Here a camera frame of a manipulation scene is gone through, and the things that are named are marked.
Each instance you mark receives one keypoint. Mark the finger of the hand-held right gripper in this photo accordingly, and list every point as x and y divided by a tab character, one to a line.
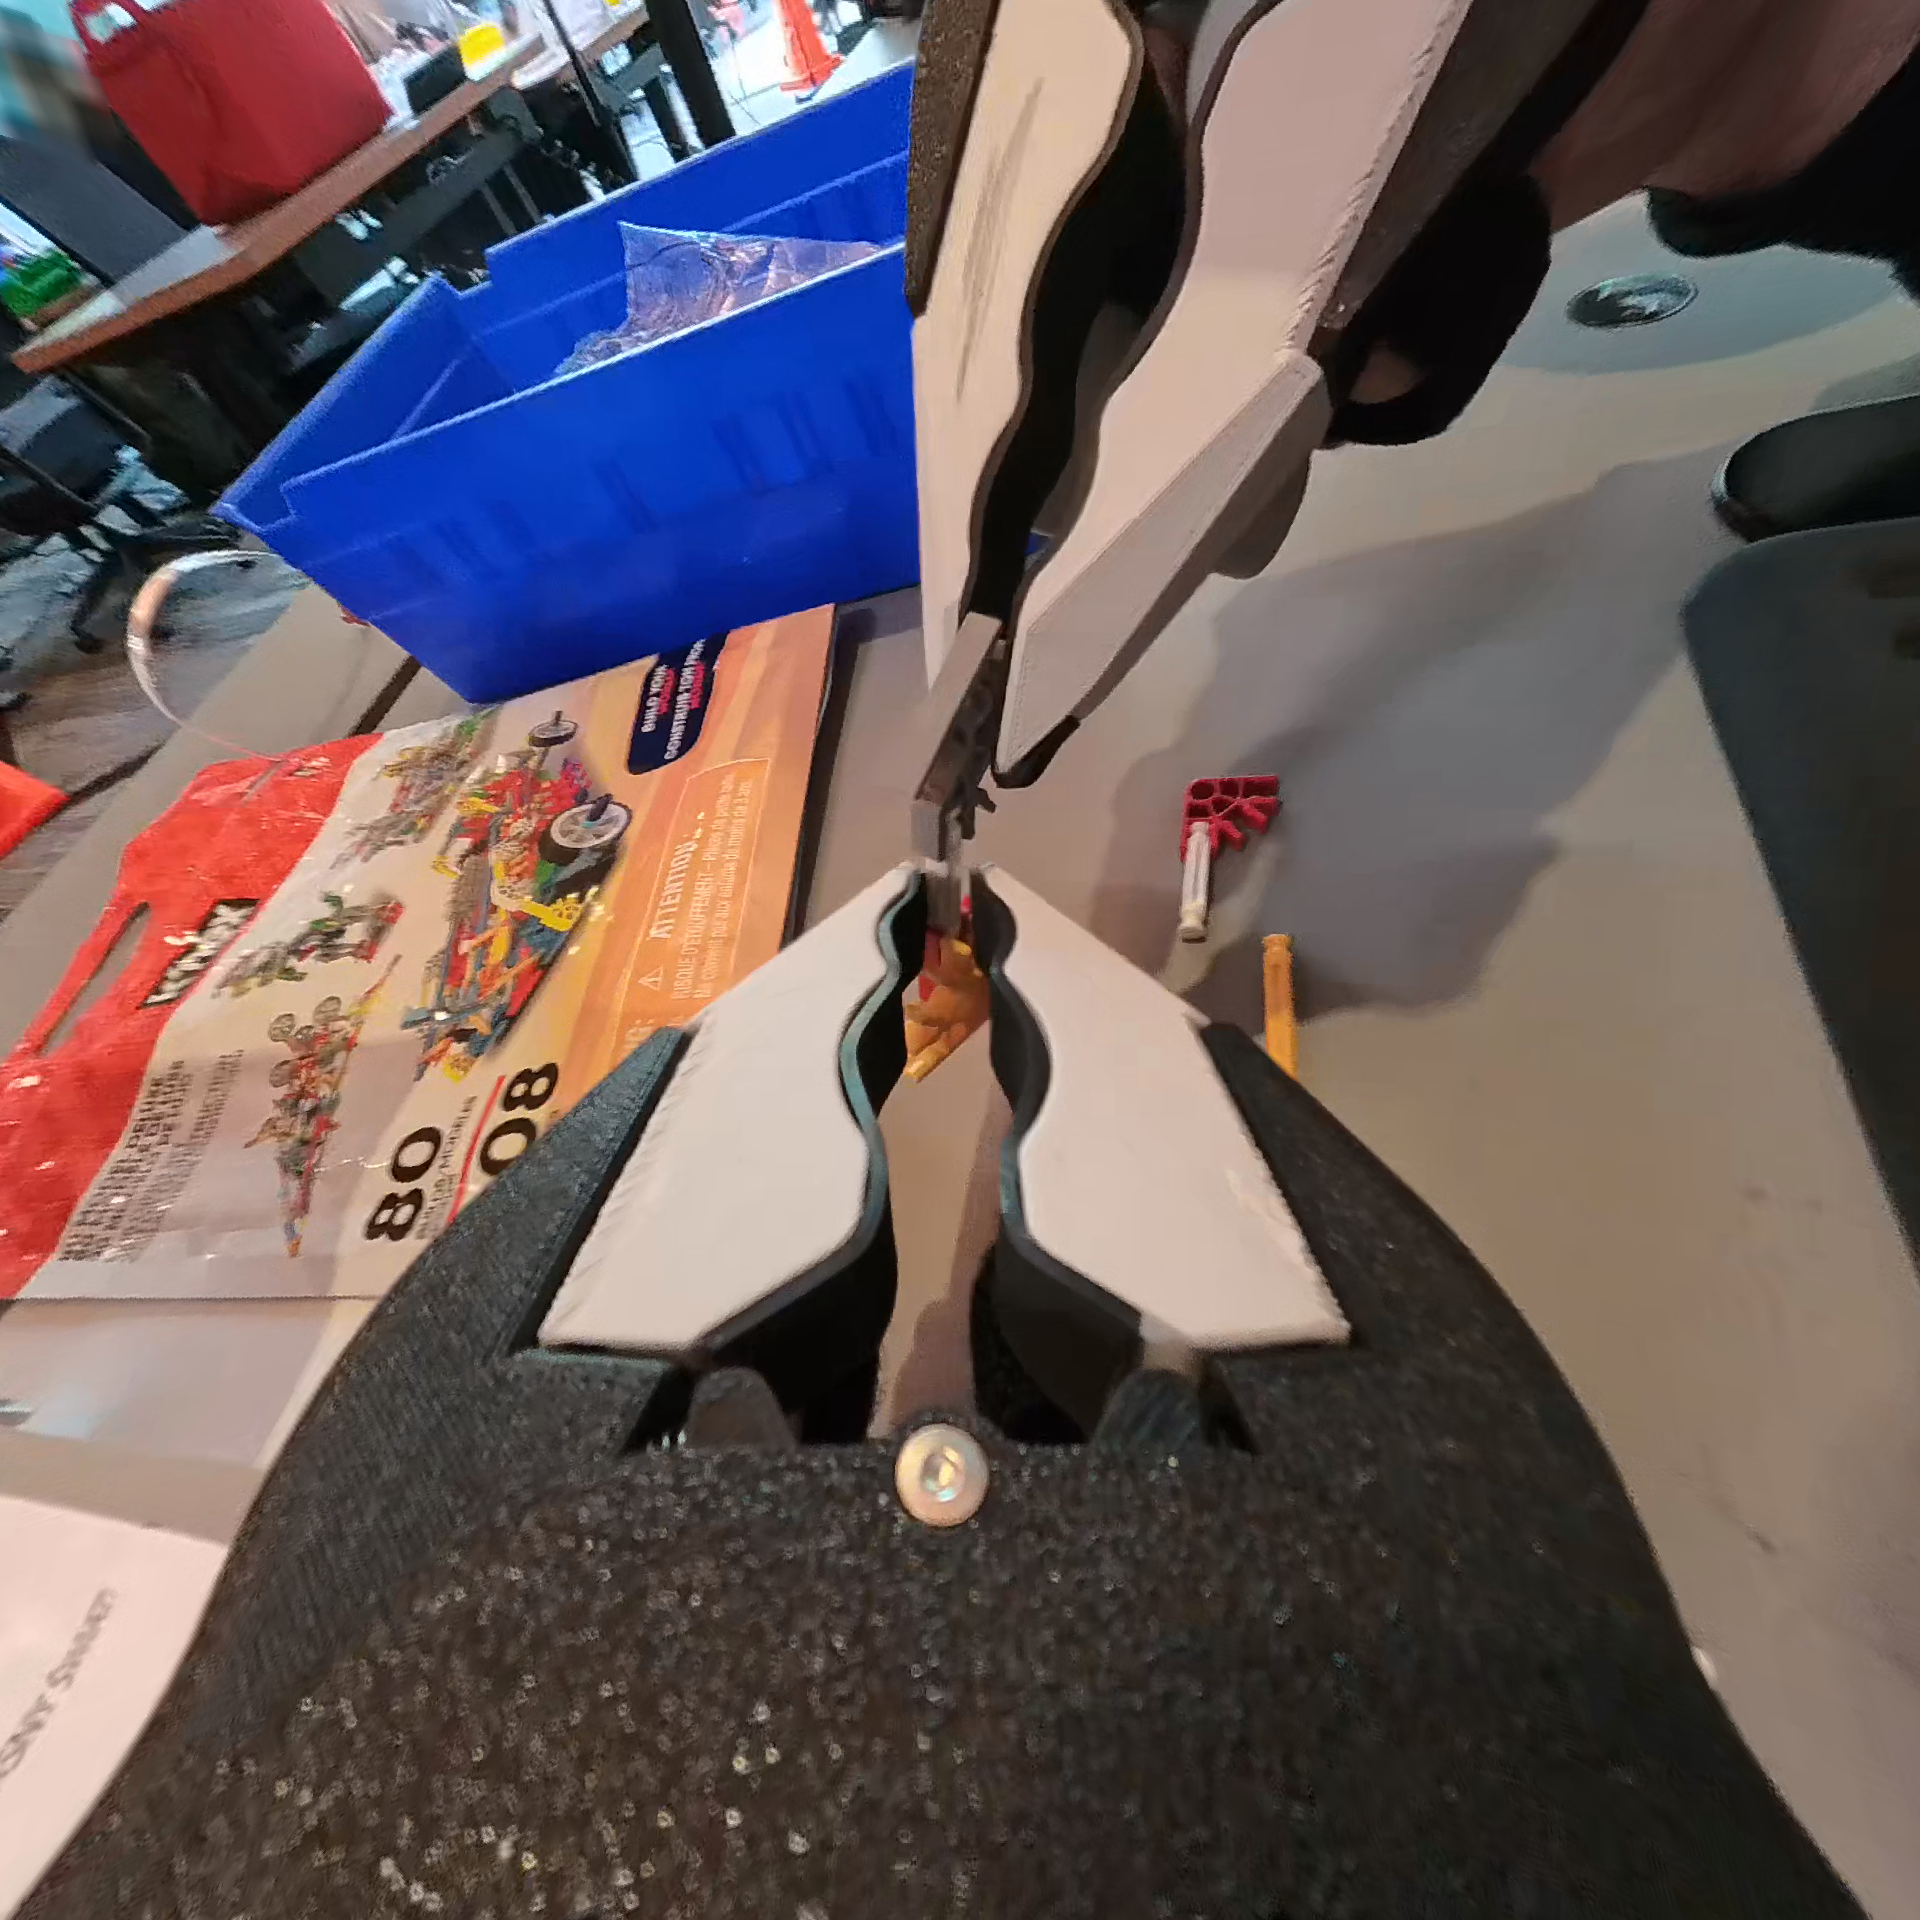
1022	184
1289	222

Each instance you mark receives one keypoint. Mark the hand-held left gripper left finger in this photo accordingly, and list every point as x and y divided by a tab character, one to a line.
735	1185

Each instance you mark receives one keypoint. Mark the person's right forearm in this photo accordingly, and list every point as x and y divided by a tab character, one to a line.
1831	222

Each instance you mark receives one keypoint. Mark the colourful construction toy bag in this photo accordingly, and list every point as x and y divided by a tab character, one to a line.
377	978

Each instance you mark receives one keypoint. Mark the person's right hand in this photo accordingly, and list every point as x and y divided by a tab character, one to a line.
1724	74

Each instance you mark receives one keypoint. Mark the long yellow toy rod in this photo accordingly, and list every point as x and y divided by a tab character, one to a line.
1278	1001

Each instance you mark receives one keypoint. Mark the red corner connector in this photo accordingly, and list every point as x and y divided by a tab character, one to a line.
1233	807

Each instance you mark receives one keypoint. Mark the round desk grommet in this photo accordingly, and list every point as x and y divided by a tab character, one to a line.
1629	301

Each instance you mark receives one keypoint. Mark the brown wooden board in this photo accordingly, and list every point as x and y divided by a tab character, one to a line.
221	254

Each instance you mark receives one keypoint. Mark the instruction sheet with model pictures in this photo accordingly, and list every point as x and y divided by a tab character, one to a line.
90	1651

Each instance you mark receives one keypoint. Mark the red and yellow connector cluster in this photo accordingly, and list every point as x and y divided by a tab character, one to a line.
942	1020

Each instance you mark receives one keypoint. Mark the clear plastic loop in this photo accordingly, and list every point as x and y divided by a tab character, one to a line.
142	645

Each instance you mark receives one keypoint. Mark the red fabric bag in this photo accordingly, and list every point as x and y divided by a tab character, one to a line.
221	103

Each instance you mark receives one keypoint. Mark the clear plastic bag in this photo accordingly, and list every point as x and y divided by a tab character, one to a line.
722	282

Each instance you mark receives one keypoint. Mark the black office chair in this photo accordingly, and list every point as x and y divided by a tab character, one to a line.
75	480

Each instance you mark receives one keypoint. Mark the blue plastic bin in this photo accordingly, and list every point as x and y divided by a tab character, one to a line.
601	498

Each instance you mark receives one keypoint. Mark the dark rounded object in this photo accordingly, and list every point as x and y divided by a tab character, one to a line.
1831	462

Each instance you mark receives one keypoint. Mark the orange traffic cone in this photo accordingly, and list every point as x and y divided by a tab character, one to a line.
813	38
24	807

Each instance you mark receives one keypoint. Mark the grey snowflake connector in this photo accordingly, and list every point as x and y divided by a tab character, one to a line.
961	723

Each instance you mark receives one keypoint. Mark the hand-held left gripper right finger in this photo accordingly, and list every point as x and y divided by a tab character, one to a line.
1167	1185

